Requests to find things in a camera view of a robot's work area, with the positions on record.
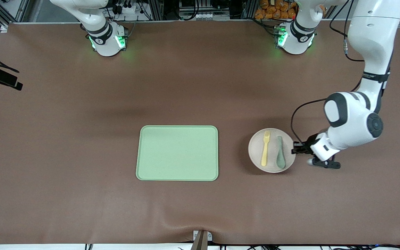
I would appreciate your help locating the beige round plate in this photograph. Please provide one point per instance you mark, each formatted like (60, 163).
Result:
(255, 152)

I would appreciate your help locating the light green rectangular tray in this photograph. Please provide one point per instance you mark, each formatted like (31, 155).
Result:
(144, 173)

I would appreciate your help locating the yellow plastic fork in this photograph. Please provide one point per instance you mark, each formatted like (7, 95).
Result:
(264, 156)

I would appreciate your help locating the brown table cover mat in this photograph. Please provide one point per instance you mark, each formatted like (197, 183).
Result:
(186, 208)

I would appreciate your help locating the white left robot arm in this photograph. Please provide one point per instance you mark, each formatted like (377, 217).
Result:
(373, 34)

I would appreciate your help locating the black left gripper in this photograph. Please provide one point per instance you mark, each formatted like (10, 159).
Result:
(305, 147)

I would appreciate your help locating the orange items in bag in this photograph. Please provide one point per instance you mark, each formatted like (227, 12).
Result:
(273, 10)

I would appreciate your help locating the green plastic spoon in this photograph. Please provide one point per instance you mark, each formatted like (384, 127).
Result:
(281, 161)

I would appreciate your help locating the white power strip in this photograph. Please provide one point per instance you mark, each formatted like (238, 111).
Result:
(130, 8)

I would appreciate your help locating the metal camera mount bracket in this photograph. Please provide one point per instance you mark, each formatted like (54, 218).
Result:
(201, 239)

